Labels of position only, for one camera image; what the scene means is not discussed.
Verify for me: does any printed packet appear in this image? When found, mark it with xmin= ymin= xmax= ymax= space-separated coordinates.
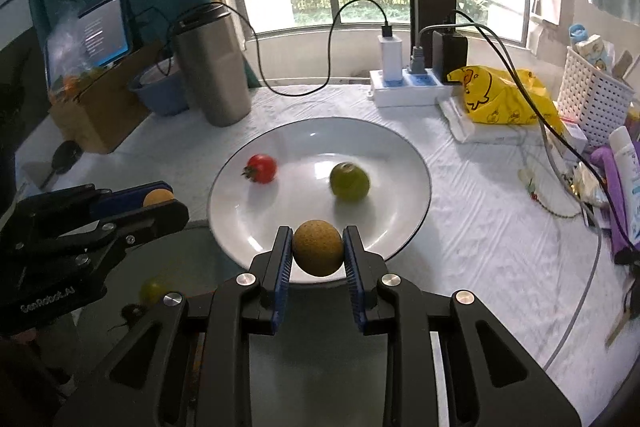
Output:
xmin=575 ymin=34 xmax=617 ymax=70

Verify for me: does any purple cloth pouch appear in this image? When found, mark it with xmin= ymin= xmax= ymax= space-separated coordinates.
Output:
xmin=590 ymin=146 xmax=640 ymax=265

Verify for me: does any small green fruit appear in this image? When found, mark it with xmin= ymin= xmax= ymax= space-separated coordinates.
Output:
xmin=139 ymin=276 xmax=173 ymax=307

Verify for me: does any cardboard box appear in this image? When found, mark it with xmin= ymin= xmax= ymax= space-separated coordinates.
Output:
xmin=50 ymin=39 xmax=173 ymax=155

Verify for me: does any grey round mat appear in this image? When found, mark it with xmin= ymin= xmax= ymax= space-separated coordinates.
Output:
xmin=70 ymin=221 xmax=436 ymax=427

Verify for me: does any shiny snack packet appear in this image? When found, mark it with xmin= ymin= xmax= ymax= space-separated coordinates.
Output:
xmin=572 ymin=162 xmax=608 ymax=208

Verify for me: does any black power adapter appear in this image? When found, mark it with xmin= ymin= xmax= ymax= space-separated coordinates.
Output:
xmin=431 ymin=27 xmax=469 ymax=82

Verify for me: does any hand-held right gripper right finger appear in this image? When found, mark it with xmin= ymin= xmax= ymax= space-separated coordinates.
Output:
xmin=341 ymin=226 xmax=583 ymax=427

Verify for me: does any thin black charger cable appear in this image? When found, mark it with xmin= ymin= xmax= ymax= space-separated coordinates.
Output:
xmin=131 ymin=0 xmax=396 ymax=96

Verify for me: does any white power strip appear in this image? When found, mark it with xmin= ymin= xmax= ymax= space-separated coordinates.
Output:
xmin=367 ymin=68 xmax=456 ymax=108

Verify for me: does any white plate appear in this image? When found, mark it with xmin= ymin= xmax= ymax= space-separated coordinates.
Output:
xmin=206 ymin=117 xmax=432 ymax=285

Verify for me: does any steel tumbler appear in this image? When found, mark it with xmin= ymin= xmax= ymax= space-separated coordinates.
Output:
xmin=170 ymin=4 xmax=252 ymax=128

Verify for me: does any beaded cord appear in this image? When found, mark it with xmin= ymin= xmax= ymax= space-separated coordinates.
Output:
xmin=517 ymin=167 xmax=586 ymax=220

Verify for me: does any person's left forearm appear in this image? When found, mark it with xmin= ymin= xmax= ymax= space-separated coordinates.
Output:
xmin=0 ymin=329 xmax=76 ymax=427

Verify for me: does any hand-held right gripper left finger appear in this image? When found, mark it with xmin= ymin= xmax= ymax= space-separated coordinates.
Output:
xmin=52 ymin=226 xmax=296 ymax=427

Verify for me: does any white bowl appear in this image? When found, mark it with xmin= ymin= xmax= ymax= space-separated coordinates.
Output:
xmin=137 ymin=59 xmax=173 ymax=88

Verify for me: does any blue cap bottle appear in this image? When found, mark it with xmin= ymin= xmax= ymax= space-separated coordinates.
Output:
xmin=569 ymin=23 xmax=588 ymax=52

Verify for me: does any grey cable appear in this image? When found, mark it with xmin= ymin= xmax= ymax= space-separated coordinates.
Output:
xmin=416 ymin=23 xmax=603 ymax=370

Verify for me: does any tablet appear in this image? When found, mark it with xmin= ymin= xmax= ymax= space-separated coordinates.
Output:
xmin=45 ymin=0 xmax=135 ymax=82

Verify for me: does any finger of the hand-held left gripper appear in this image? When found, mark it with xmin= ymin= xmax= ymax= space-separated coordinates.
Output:
xmin=15 ymin=180 xmax=177 ymax=233
xmin=30 ymin=199 xmax=191 ymax=289

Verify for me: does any red tomato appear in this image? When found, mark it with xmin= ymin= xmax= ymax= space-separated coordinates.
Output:
xmin=242 ymin=153 xmax=278 ymax=184

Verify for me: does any black round object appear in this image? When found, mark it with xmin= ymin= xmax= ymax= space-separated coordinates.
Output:
xmin=37 ymin=140 xmax=82 ymax=188

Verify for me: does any small white pink box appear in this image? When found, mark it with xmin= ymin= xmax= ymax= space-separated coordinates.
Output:
xmin=557 ymin=117 xmax=588 ymax=152

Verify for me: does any green lime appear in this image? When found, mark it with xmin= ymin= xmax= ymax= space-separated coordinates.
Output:
xmin=329 ymin=161 xmax=371 ymax=202

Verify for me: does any dark purple fruit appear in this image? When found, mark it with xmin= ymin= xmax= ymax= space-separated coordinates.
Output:
xmin=111 ymin=303 xmax=148 ymax=333

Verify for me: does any blue bowl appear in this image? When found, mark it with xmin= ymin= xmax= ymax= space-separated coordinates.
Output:
xmin=127 ymin=57 xmax=190 ymax=116

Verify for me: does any clear plastic bag of oranges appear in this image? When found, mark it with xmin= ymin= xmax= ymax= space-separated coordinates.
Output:
xmin=46 ymin=0 xmax=113 ymax=100

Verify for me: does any yellow plastic bag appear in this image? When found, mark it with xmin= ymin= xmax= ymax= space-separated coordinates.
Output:
xmin=446 ymin=65 xmax=566 ymax=138

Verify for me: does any white flat box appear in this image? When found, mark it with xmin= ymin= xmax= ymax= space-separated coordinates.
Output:
xmin=439 ymin=99 xmax=551 ymax=144

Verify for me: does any white plastic basket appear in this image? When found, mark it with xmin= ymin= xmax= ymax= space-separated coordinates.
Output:
xmin=556 ymin=46 xmax=640 ymax=148

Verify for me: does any small orange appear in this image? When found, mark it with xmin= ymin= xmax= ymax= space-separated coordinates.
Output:
xmin=142 ymin=189 xmax=176 ymax=208

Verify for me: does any white lotion tube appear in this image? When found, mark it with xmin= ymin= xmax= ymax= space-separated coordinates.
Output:
xmin=608 ymin=126 xmax=640 ymax=248

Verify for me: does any black adapter cable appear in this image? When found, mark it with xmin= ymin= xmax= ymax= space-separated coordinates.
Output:
xmin=440 ymin=9 xmax=640 ymax=258

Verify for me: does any brown round fruit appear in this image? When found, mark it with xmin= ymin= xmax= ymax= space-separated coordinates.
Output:
xmin=292 ymin=219 xmax=346 ymax=278

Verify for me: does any white charger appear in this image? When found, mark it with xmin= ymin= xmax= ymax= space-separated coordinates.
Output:
xmin=378 ymin=24 xmax=403 ymax=82

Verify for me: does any grey plug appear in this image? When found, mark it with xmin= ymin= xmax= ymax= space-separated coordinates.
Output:
xmin=407 ymin=47 xmax=428 ymax=75

